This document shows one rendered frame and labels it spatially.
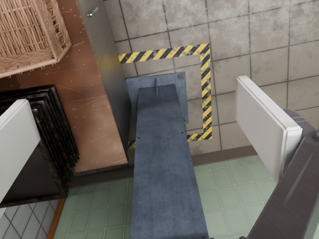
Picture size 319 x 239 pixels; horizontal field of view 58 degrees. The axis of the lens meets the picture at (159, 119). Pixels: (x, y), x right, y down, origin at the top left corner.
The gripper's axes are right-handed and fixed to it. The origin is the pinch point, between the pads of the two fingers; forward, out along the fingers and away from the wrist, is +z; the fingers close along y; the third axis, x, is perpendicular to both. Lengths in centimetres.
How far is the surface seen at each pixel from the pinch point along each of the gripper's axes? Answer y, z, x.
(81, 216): -46, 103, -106
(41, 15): -23, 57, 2
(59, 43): -23, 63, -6
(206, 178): 25, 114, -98
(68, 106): -28, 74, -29
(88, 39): -17, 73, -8
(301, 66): 81, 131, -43
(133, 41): -7, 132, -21
